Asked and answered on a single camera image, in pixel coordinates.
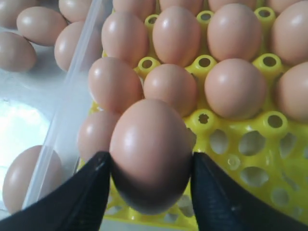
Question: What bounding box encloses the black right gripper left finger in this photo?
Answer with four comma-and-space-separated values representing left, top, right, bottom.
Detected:
0, 152, 111, 231

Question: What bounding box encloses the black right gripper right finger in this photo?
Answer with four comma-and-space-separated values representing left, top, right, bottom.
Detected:
191, 153, 308, 231

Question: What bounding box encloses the brown egg fifth row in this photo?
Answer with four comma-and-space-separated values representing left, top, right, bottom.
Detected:
270, 1, 308, 65
88, 57, 143, 114
110, 99, 193, 215
143, 64, 198, 117

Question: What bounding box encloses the brown egg front row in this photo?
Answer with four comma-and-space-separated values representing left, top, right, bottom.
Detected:
2, 145, 63, 214
204, 59, 267, 120
77, 111, 120, 162
276, 62, 308, 123

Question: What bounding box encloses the clear plastic egg box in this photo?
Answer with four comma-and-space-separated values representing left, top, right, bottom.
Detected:
0, 0, 112, 206

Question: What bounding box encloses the brown egg fourth row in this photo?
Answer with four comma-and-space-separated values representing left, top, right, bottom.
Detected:
16, 6, 67, 47
54, 21, 102, 72
153, 6, 201, 67
207, 3, 262, 61

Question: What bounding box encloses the brown egg packed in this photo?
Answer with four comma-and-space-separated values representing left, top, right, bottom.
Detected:
113, 0, 156, 15
159, 0, 203, 13
266, 0, 301, 14
207, 0, 257, 11

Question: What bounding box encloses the brown egg second row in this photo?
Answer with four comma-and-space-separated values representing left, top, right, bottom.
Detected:
0, 0, 39, 29

